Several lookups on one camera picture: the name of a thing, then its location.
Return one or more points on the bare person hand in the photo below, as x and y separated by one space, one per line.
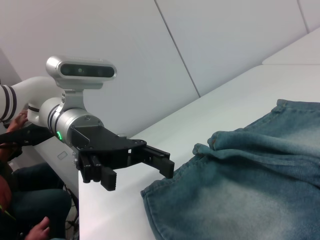
36 231
17 122

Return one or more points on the white rectangular table label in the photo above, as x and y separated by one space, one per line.
62 155

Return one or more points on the person legs in dark jeans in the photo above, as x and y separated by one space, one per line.
40 205

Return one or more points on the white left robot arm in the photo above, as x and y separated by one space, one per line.
30 87

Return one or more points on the black angular bar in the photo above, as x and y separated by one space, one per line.
27 136

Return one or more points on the blue washed denim shorts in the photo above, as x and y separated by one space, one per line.
237 187

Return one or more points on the orange sleeved person forearm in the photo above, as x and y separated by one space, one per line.
4 195

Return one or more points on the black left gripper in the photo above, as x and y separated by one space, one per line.
107 145

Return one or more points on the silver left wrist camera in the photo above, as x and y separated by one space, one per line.
82 71

